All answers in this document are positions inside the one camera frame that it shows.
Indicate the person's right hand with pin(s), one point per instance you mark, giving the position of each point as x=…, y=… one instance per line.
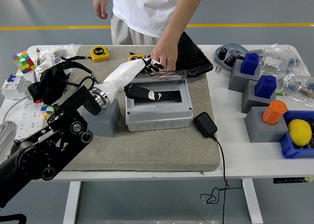
x=101, y=8

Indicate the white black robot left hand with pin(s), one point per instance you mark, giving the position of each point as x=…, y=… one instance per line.
x=122, y=74

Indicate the person's left hand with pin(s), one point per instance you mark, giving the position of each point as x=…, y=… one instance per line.
x=166, y=53

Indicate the smoky transparent box lid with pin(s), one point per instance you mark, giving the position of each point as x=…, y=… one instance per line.
x=180, y=76

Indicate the person's left forearm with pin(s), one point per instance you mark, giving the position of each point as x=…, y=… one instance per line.
x=179, y=20

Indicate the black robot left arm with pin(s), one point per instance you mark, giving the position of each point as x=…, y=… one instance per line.
x=36, y=155

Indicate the grey plastic junction box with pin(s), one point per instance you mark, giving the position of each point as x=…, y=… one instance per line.
x=159, y=122

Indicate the white purple cardboard box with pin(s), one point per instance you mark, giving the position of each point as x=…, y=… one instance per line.
x=41, y=66

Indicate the orange cylinder battery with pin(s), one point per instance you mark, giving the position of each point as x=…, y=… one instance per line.
x=273, y=112

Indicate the yellow round tape measure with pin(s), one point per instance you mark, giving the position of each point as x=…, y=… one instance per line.
x=136, y=57

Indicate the glossy black plastic tray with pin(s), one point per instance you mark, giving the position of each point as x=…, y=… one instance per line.
x=196, y=59

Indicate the person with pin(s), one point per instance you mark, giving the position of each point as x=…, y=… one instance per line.
x=144, y=10

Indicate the grey cube holder round hole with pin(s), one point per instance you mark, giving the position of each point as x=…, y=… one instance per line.
x=108, y=123
x=260, y=131

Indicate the black capacitor cylinder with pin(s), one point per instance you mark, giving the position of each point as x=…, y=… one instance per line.
x=222, y=53

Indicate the clear bag of parts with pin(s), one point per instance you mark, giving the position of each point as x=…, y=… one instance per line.
x=59, y=50

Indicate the dark red capacitor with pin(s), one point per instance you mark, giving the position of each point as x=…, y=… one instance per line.
x=230, y=60

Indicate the blue-grey oval dish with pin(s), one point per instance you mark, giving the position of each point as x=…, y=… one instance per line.
x=233, y=47

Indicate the small metal clip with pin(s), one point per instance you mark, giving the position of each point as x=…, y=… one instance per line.
x=234, y=53

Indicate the ballpoint pen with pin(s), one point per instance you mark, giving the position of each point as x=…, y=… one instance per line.
x=37, y=57

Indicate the black power adapter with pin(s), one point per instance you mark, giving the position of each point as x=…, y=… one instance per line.
x=205, y=124

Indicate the blue plastic block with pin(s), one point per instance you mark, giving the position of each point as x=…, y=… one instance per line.
x=249, y=64
x=265, y=87

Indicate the black cloth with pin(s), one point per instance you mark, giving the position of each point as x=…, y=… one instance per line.
x=40, y=91

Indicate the grey-brown mat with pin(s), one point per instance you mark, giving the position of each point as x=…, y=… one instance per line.
x=159, y=150

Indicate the small colourful puzzle cube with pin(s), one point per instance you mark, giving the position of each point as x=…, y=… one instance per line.
x=46, y=111

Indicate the large colourful puzzle cube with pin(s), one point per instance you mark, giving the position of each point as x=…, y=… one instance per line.
x=23, y=62

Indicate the white power strip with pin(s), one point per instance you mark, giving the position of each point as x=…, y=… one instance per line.
x=29, y=120

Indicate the white circuit breaker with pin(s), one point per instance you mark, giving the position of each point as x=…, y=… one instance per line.
x=13, y=86

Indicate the clear bag of components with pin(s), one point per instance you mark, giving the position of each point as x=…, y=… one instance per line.
x=299, y=86
x=277, y=59

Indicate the small green part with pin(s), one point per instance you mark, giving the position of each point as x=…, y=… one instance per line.
x=279, y=93

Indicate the white table leg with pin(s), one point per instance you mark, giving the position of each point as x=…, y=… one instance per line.
x=252, y=202
x=72, y=202

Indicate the yellow lemon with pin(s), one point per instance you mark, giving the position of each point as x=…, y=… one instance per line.
x=299, y=133

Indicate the blue plastic bin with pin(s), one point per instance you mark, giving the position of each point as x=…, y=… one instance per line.
x=289, y=150

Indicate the dark capacitors pile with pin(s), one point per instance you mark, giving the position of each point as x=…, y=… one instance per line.
x=312, y=125

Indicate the black table control panel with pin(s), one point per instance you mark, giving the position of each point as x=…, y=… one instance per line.
x=292, y=180

